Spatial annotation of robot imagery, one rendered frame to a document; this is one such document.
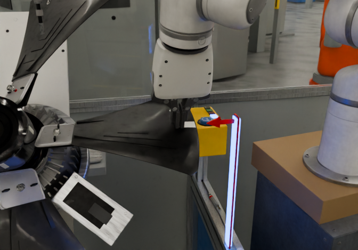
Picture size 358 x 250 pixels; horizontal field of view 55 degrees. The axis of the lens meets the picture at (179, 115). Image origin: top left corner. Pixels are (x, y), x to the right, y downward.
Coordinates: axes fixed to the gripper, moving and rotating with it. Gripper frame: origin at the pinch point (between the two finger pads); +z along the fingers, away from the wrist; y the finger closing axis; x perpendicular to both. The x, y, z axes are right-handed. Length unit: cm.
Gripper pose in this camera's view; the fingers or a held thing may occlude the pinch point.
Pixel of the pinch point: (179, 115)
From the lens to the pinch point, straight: 65.0
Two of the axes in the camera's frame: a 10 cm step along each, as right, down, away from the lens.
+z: -0.7, 7.8, 6.2
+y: -9.8, 0.7, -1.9
